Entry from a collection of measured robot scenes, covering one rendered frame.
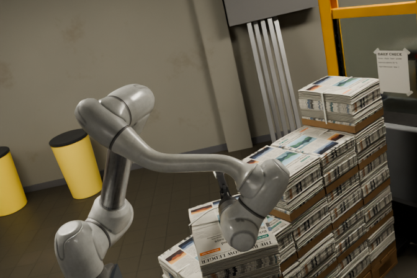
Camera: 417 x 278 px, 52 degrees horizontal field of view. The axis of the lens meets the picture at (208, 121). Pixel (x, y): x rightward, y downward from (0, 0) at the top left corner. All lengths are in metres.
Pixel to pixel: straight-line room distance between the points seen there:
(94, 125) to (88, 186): 3.67
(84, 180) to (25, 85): 1.30
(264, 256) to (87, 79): 3.90
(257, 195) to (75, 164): 3.79
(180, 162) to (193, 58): 3.64
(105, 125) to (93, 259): 0.63
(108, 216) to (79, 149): 3.09
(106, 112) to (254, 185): 0.53
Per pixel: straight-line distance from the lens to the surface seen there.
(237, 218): 1.32
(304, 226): 2.33
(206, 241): 1.62
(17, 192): 5.46
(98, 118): 1.41
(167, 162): 1.36
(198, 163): 1.34
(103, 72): 5.09
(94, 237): 1.81
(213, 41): 4.79
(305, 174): 2.23
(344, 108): 2.48
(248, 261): 1.60
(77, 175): 5.00
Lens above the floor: 2.08
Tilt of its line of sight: 19 degrees down
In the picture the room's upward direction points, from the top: 14 degrees counter-clockwise
